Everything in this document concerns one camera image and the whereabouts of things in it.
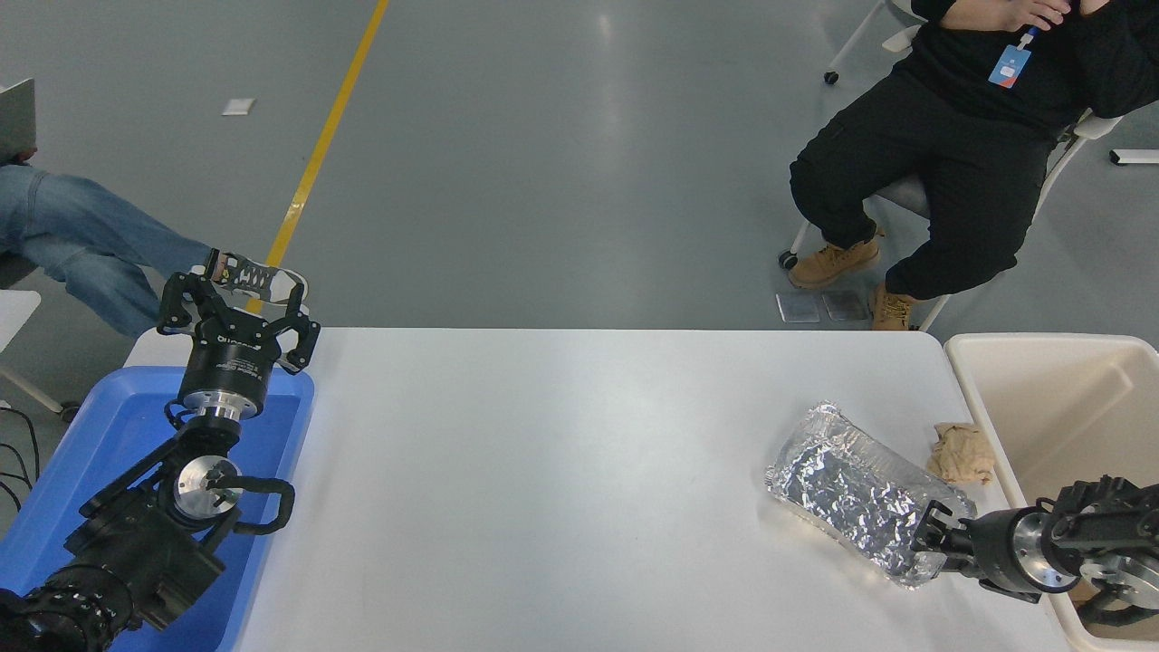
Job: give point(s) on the crinkled silver foil tray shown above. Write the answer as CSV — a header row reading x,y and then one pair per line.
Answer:
x,y
851,489

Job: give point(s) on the white chair leg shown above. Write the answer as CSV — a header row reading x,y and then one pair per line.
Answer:
x,y
36,392

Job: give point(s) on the brown cardboard piece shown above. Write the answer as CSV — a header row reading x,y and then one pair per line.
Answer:
x,y
1082,593

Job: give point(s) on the person's hand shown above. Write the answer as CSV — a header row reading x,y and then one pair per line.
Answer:
x,y
1032,13

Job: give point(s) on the crumpled tan paper ball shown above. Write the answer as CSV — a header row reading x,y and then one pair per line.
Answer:
x,y
964,453

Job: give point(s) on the square silver floor plate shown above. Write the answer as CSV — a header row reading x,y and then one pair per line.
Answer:
x,y
798,308
847,305

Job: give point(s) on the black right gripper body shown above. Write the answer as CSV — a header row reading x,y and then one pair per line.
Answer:
x,y
991,548

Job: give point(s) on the white flat bar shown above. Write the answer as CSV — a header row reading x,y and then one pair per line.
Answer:
x,y
1136,157

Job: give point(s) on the blue id badge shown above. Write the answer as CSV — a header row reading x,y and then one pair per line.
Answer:
x,y
1009,65

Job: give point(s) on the blue plastic tray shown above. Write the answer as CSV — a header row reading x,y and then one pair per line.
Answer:
x,y
118,426

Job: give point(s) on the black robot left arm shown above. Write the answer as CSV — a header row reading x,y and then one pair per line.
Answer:
x,y
136,543

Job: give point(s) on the large pale plastic bin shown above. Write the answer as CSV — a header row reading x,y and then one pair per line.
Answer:
x,y
1068,417

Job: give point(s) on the person's forearm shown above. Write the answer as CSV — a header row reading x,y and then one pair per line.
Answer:
x,y
971,13

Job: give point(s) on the person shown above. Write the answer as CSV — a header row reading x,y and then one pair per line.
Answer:
x,y
942,154
81,235

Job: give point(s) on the white side table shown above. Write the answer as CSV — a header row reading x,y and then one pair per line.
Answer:
x,y
16,317

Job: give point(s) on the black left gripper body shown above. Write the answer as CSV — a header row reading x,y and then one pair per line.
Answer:
x,y
228,362

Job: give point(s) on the small white paper scrap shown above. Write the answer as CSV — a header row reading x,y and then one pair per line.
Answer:
x,y
238,106

